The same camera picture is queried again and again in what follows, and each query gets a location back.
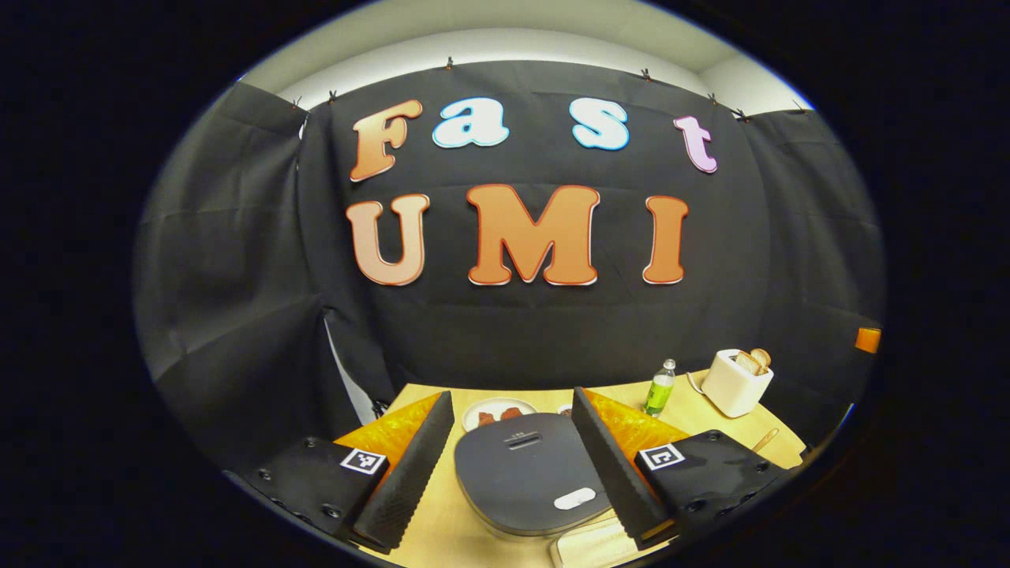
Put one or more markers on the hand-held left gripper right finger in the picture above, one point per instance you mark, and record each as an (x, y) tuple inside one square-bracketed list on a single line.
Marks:
[(615, 473)]

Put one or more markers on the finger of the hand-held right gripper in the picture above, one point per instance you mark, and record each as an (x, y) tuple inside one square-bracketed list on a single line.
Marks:
[(869, 340)]

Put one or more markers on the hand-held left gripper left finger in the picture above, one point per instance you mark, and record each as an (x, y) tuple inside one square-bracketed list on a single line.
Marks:
[(414, 465)]

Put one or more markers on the dark grey rice cooker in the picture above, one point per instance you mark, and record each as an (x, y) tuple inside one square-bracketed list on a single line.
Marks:
[(521, 481)]

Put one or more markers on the wooden spoon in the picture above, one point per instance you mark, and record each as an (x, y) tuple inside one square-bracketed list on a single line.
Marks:
[(765, 439)]

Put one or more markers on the cream rectangular container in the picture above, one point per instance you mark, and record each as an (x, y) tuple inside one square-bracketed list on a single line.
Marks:
[(592, 548)]

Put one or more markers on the white round plate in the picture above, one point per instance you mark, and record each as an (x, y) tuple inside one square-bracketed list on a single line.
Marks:
[(473, 410)]

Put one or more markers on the brown meat piece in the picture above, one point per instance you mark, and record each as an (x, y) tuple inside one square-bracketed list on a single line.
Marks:
[(486, 418), (511, 412)]

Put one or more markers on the green drink bottle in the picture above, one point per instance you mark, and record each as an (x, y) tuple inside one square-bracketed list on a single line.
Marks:
[(660, 393)]

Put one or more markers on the toast slice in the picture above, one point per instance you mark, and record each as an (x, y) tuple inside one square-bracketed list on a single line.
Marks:
[(761, 357), (746, 364)]

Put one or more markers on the white toaster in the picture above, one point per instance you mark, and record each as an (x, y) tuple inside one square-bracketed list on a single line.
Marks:
[(734, 390)]

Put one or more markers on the black backdrop cloth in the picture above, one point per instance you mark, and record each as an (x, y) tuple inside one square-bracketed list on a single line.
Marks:
[(237, 260)]

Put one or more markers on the row of black cloth clips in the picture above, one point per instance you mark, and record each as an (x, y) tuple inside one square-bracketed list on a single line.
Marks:
[(449, 63)]

